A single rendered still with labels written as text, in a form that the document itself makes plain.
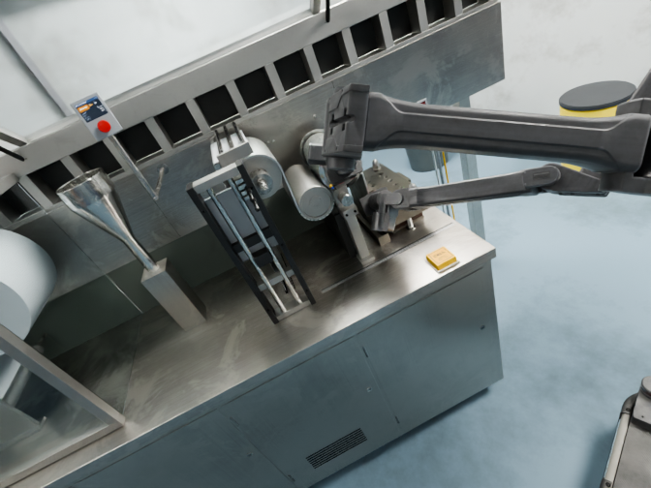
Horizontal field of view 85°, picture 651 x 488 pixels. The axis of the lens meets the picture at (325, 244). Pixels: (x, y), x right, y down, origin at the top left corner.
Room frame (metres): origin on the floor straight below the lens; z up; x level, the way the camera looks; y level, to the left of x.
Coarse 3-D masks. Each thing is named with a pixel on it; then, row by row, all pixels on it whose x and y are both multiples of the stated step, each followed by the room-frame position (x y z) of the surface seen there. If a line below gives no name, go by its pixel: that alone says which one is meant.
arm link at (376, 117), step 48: (336, 96) 0.45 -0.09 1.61; (384, 96) 0.40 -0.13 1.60; (336, 144) 0.42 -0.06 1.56; (384, 144) 0.38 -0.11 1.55; (432, 144) 0.37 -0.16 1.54; (480, 144) 0.35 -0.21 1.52; (528, 144) 0.33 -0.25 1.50; (576, 144) 0.31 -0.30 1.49; (624, 144) 0.30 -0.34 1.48; (624, 192) 0.29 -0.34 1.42
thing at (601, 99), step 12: (588, 84) 2.10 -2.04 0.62; (600, 84) 2.03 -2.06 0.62; (612, 84) 1.96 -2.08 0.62; (624, 84) 1.90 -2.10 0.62; (564, 96) 2.09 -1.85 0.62; (576, 96) 2.02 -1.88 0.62; (588, 96) 1.95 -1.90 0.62; (600, 96) 1.90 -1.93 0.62; (612, 96) 1.83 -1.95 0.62; (624, 96) 1.78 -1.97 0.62; (564, 108) 2.00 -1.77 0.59; (576, 108) 1.89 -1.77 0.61; (588, 108) 1.84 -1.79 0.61; (600, 108) 1.80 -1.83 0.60; (612, 108) 1.77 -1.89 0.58; (576, 168) 1.89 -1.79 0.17
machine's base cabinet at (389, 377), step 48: (480, 288) 0.83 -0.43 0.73; (384, 336) 0.79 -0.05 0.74; (432, 336) 0.81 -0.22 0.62; (480, 336) 0.82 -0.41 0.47; (288, 384) 0.76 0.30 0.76; (336, 384) 0.77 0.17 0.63; (384, 384) 0.79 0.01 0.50; (432, 384) 0.80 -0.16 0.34; (480, 384) 0.82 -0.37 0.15; (192, 432) 0.73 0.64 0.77; (240, 432) 0.74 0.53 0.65; (288, 432) 0.75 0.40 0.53; (336, 432) 0.76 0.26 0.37; (384, 432) 0.78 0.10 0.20; (96, 480) 0.70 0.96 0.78; (144, 480) 0.71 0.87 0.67; (192, 480) 0.72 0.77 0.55; (240, 480) 0.73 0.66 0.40; (288, 480) 0.74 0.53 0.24
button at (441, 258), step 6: (432, 252) 0.88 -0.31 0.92; (438, 252) 0.87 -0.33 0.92; (444, 252) 0.86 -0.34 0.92; (450, 252) 0.84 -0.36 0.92; (426, 258) 0.88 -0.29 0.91; (432, 258) 0.85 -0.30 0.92; (438, 258) 0.84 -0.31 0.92; (444, 258) 0.83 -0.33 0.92; (450, 258) 0.82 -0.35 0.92; (432, 264) 0.84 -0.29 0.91; (438, 264) 0.81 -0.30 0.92; (444, 264) 0.81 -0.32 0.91; (438, 270) 0.81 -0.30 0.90
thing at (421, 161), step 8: (408, 152) 3.13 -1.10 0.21; (416, 152) 3.03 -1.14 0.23; (424, 152) 2.98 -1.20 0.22; (440, 152) 2.96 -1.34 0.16; (416, 160) 3.05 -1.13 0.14; (424, 160) 2.99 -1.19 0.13; (432, 160) 2.97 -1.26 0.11; (448, 160) 3.04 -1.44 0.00; (416, 168) 3.09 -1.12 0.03; (424, 168) 3.01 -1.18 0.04; (432, 168) 2.98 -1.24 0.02
